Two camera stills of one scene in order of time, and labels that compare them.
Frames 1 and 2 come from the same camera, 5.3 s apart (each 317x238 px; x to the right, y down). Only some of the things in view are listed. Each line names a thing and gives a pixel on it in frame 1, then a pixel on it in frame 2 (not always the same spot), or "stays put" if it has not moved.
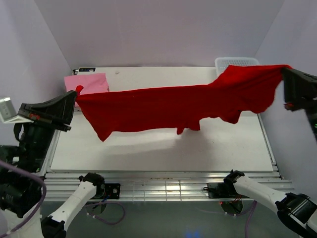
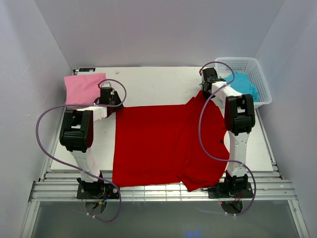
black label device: (75, 71) stays put
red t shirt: (239, 89) → (160, 145)
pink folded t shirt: (92, 83) stays put
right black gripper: (298, 88) → (209, 96)
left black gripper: (60, 108) → (116, 98)
